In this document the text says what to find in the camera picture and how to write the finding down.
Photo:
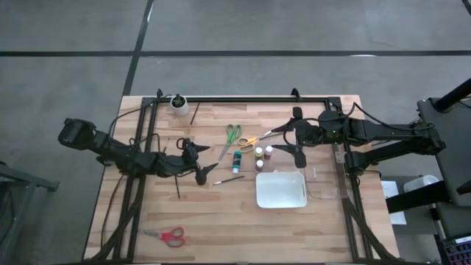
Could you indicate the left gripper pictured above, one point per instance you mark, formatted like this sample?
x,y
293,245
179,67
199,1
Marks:
x,y
189,156

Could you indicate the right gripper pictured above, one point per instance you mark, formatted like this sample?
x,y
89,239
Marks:
x,y
309,132

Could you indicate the small clear plastic bin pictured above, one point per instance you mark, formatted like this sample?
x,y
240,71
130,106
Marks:
x,y
285,162

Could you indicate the pink paint bottle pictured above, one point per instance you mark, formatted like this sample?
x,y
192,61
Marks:
x,y
268,151

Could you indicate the teal paint bottle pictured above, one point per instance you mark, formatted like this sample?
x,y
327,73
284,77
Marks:
x,y
236,162

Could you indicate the black paintbrush silver ferrule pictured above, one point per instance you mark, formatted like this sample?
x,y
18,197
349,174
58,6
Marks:
x,y
229,179

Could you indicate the yellow paint bottle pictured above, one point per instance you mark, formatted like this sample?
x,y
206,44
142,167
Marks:
x,y
258,152

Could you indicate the red paint bottle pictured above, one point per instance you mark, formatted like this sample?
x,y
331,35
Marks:
x,y
259,165

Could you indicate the brown paintbrush tan bristles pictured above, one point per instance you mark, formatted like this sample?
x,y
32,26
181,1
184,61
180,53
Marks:
x,y
195,113

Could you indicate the white plastic bin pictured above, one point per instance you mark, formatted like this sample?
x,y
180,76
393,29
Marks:
x,y
281,189

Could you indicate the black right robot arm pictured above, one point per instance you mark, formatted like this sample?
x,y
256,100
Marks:
x,y
379,130

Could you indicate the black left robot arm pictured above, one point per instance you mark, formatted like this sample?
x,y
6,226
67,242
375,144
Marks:
x,y
110,147

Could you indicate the green scissors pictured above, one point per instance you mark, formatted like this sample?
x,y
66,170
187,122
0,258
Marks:
x,y
232,134

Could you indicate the yellow scissors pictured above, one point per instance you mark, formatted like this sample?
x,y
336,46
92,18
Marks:
x,y
247,144

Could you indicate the white plant pot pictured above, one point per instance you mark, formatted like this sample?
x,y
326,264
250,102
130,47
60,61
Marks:
x,y
183,108

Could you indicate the large clear plastic bin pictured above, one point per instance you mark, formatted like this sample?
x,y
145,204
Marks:
x,y
327,184

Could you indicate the small green plant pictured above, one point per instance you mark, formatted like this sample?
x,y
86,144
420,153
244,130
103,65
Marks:
x,y
178,100

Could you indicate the red scissors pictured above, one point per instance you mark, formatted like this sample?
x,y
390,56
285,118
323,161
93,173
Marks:
x,y
169,236

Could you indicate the white paper sheet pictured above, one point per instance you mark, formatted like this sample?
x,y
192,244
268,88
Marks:
x,y
399,219

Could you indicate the white plastic container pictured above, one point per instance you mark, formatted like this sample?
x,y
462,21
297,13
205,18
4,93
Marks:
x,y
421,182

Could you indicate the black equipment cart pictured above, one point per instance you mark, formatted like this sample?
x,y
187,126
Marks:
x,y
449,147

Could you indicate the dark grey furniture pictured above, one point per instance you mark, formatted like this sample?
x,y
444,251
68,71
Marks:
x,y
22,180

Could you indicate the black keyboard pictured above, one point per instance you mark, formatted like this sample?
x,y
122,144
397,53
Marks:
x,y
458,252

